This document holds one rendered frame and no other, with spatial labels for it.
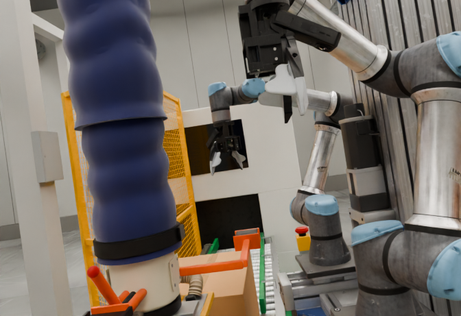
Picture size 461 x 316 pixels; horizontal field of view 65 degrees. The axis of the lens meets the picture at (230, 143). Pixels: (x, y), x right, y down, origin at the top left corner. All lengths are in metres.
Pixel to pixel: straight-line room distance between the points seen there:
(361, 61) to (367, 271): 0.48
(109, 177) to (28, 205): 1.56
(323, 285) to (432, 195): 0.69
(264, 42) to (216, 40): 10.06
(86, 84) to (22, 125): 1.53
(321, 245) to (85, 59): 0.97
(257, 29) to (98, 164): 0.52
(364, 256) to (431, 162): 0.25
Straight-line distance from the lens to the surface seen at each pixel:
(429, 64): 0.88
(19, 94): 2.47
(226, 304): 1.50
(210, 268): 1.03
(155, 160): 0.93
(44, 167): 2.35
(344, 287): 1.43
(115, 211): 0.92
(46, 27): 4.67
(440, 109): 0.86
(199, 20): 10.85
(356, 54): 0.90
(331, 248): 1.38
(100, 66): 0.93
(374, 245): 0.89
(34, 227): 2.44
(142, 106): 0.91
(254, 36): 0.61
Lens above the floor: 1.48
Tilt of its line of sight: 1 degrees up
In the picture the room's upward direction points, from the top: 9 degrees counter-clockwise
